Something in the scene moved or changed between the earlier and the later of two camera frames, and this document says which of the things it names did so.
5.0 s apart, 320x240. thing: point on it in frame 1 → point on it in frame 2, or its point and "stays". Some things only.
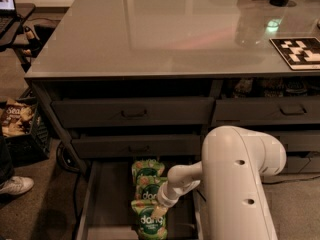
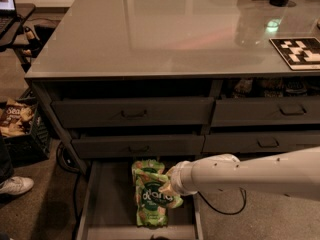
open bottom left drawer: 107,211 stays
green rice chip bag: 147,187 → 152,211
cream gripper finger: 159,211 → 167,189
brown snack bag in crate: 17,118 stays
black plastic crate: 32,148 stays
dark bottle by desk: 34,44 stays
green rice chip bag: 149,227 → 150,203
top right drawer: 268,109 stays
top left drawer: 100,112 stays
